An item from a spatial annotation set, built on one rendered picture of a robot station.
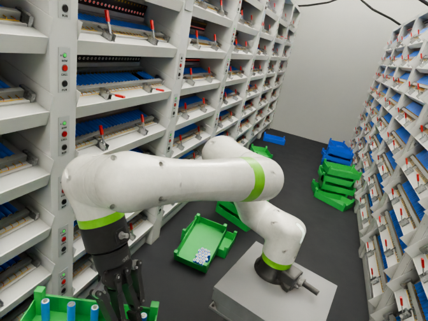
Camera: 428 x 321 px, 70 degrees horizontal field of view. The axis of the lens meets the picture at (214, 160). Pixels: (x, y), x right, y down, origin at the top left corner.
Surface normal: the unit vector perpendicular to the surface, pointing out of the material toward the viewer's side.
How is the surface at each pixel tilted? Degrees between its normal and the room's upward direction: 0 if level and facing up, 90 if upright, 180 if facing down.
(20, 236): 17
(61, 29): 90
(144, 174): 53
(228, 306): 90
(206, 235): 22
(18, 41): 108
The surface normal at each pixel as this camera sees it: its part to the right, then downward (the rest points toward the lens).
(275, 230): -0.71, 0.07
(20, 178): 0.45, -0.78
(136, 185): 0.49, 0.00
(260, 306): 0.22, -0.90
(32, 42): 0.81, 0.56
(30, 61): -0.36, 0.29
